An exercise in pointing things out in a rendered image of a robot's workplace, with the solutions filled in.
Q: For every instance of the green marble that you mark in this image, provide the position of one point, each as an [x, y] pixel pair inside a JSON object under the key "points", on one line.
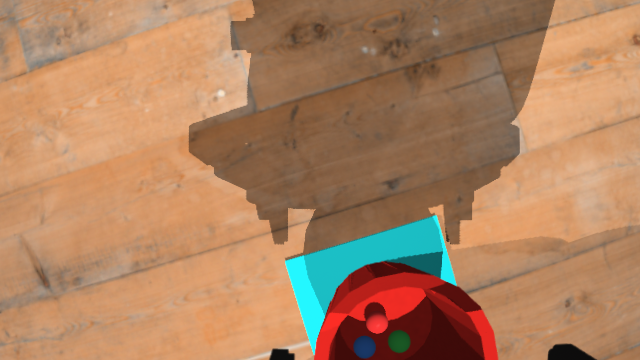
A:
{"points": [[399, 341]]}

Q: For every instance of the dark blue marble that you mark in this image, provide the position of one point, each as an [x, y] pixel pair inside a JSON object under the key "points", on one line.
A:
{"points": [[364, 347]]}

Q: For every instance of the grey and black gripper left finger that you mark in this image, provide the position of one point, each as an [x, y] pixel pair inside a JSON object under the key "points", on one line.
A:
{"points": [[281, 354]]}

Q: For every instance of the dark red cup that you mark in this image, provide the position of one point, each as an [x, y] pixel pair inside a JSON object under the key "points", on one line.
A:
{"points": [[448, 327]]}

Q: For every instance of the red marble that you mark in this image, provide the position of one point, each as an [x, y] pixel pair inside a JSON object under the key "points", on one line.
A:
{"points": [[376, 322]]}

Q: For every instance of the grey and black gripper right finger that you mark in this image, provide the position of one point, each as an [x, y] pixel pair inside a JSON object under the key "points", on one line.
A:
{"points": [[567, 352]]}

